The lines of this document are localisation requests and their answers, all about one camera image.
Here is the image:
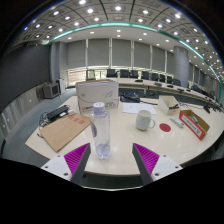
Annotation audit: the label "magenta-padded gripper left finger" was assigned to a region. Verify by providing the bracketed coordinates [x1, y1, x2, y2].
[40, 142, 92, 186]

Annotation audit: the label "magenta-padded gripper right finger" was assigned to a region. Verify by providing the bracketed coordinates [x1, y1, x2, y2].
[131, 142, 184, 187]

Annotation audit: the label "clear plastic water bottle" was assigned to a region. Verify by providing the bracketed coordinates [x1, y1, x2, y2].
[89, 101, 111, 160]

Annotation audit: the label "brown paper envelope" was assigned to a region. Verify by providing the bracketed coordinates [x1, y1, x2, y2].
[39, 113, 92, 153]

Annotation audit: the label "flat round red coaster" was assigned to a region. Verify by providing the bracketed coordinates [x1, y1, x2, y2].
[159, 122, 172, 133]

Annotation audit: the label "white ceramic mug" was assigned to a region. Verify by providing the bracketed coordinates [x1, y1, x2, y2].
[135, 109, 156, 132]

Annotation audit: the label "white remote control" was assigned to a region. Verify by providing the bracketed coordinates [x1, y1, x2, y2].
[170, 115, 185, 129]

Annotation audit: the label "black power strip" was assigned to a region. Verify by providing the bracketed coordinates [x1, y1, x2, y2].
[45, 105, 70, 122]

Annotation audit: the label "white printed paper sheet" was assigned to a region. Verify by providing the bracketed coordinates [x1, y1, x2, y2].
[121, 101, 158, 116]

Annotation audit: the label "red-sided open cardboard box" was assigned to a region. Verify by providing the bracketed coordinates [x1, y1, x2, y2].
[178, 109, 211, 141]

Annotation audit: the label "beige compartment organizer box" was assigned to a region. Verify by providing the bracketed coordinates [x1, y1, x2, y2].
[157, 95, 181, 116]

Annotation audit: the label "large white cardboard box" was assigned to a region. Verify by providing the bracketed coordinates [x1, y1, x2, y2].
[75, 79, 120, 115]

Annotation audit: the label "grey box monitor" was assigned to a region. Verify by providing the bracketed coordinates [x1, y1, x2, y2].
[35, 82, 61, 100]

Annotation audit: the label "row of black office chairs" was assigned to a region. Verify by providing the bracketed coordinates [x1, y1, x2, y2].
[105, 68, 183, 87]

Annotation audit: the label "recessed ceiling lights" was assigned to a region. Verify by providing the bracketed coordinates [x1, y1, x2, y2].
[23, 0, 224, 78]

